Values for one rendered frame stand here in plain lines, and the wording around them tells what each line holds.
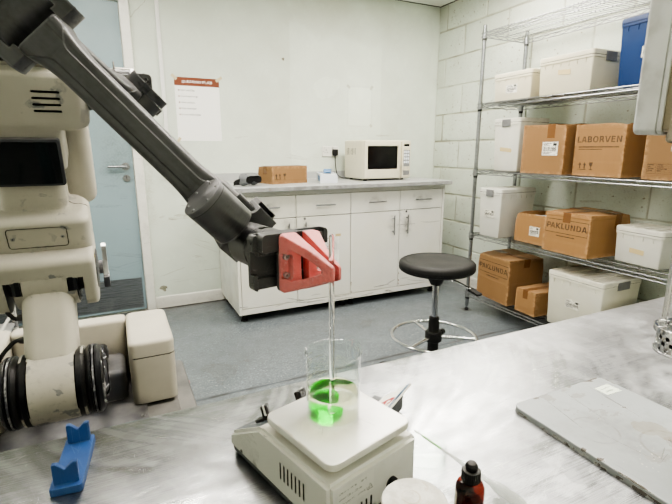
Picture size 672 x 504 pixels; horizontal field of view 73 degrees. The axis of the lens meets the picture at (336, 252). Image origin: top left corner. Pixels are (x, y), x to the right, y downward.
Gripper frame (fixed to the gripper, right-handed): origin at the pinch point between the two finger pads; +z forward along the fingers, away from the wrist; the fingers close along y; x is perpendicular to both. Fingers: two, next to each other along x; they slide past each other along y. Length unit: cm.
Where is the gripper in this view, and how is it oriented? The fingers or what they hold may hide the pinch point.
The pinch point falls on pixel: (332, 272)
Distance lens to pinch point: 46.9
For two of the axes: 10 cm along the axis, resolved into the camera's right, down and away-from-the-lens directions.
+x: 0.0, 9.8, 2.2
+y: 8.0, -1.3, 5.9
